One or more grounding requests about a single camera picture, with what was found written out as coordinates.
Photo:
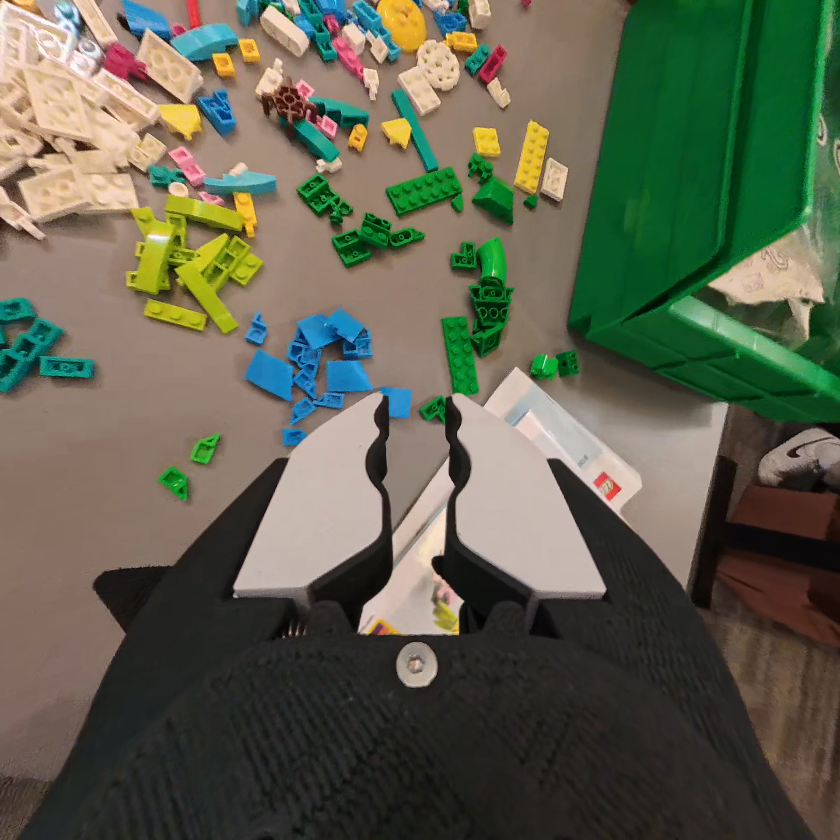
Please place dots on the clear printed plastic bag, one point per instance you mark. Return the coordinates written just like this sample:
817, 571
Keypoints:
768, 275

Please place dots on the green angled lego plate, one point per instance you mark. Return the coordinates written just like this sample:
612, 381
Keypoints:
432, 408

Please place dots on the pile of white lego pieces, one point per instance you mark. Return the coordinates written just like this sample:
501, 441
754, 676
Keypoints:
59, 98

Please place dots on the pile of green lego pieces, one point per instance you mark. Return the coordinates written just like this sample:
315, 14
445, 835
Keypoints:
420, 190

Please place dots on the printed paper manual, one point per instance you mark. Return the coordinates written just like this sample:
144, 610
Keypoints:
420, 525

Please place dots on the white paper manual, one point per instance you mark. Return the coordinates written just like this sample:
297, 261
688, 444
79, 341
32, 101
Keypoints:
558, 433

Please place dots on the green plastic bin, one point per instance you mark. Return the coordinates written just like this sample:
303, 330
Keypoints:
689, 131

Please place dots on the bright green wedge lego piece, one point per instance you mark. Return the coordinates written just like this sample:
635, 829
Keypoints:
172, 480
205, 449

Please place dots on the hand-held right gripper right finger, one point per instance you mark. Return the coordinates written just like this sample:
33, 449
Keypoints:
525, 518

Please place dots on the white sneaker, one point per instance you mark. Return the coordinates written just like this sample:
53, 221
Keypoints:
800, 456

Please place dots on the pile of blue lego pieces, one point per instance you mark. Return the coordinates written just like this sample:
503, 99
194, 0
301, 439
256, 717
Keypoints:
321, 334

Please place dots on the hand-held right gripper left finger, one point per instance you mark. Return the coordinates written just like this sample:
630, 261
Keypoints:
315, 512

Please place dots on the pile of lime lego pieces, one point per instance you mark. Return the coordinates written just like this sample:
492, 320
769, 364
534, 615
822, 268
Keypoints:
197, 262

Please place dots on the black table leg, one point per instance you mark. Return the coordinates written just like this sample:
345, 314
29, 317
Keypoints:
712, 538

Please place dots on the pile of teal lego pieces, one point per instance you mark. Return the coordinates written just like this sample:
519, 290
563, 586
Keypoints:
26, 348

